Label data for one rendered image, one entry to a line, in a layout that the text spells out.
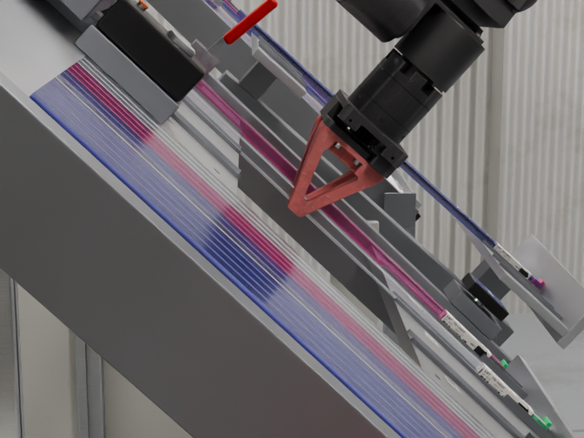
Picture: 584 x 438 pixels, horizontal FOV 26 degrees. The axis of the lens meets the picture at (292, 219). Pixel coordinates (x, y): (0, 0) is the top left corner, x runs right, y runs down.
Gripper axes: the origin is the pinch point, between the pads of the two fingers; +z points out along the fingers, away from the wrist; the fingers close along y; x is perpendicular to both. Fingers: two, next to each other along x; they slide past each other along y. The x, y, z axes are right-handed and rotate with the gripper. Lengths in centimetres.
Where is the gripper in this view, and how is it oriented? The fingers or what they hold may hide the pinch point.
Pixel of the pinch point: (299, 202)
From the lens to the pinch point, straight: 105.5
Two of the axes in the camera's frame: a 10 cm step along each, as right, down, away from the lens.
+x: 7.5, 6.4, 1.7
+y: 0.3, 2.2, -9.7
